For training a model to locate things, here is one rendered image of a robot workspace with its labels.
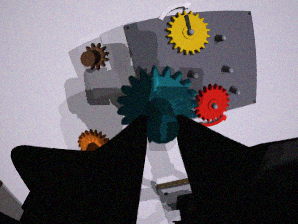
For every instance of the orange gear with hub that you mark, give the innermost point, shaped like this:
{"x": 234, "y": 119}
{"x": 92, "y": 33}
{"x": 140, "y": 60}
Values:
{"x": 90, "y": 141}

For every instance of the yellow gear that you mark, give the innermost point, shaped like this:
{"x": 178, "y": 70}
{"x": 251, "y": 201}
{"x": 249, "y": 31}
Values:
{"x": 183, "y": 41}

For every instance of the teal gear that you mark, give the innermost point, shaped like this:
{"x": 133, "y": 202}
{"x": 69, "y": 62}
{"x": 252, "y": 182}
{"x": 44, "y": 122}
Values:
{"x": 160, "y": 98}

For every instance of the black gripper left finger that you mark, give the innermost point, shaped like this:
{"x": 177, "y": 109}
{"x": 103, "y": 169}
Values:
{"x": 112, "y": 173}

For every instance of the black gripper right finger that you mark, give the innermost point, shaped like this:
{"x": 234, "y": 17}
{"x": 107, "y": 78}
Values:
{"x": 223, "y": 173}

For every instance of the red gear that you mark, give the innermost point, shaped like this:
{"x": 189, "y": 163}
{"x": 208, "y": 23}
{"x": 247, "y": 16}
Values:
{"x": 213, "y": 94}

